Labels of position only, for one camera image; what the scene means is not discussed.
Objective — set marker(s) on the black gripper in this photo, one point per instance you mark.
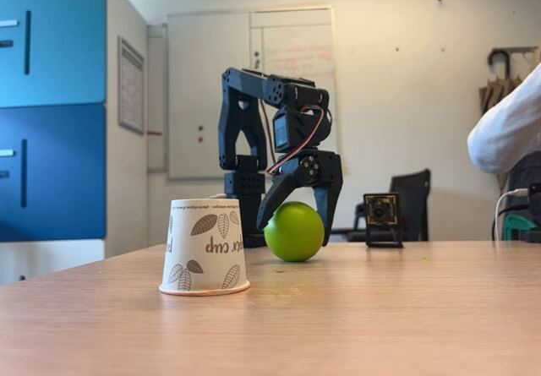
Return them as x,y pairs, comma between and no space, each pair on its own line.
326,166

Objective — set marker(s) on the green foam ball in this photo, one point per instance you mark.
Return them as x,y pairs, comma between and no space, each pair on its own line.
296,236

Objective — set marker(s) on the paper cup with leaf print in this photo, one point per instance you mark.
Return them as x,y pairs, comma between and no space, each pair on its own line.
203,249

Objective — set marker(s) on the small webcam on black stand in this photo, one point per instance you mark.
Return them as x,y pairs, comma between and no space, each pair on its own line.
381,215

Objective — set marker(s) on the black office chair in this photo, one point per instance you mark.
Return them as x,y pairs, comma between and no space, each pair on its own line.
412,198

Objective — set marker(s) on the framed notice sheet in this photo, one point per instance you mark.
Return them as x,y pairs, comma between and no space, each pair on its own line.
131,84

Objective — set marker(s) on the white sleeved person arm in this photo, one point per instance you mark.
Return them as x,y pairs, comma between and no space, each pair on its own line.
507,135

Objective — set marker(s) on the green table clamp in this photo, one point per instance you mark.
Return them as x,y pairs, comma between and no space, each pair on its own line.
517,226

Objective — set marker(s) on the brown folded umbrella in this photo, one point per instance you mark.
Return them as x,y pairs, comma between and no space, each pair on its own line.
494,93

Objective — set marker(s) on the blue and grey locker cabinet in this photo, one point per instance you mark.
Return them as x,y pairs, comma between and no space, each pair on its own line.
59,139

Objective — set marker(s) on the wall whiteboard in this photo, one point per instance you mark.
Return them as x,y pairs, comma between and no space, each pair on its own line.
194,76

